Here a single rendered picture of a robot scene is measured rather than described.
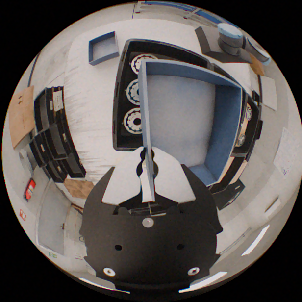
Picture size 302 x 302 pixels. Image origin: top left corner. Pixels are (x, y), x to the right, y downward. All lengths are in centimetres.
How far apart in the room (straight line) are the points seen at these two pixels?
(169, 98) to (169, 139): 7
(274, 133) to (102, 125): 370
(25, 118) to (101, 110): 216
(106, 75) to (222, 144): 55
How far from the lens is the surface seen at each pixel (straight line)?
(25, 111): 252
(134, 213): 181
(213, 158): 24
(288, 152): 353
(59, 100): 117
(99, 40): 70
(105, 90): 55
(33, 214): 272
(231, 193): 193
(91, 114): 58
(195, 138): 21
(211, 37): 76
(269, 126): 357
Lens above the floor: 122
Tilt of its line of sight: 57 degrees down
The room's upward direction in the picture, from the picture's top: 162 degrees clockwise
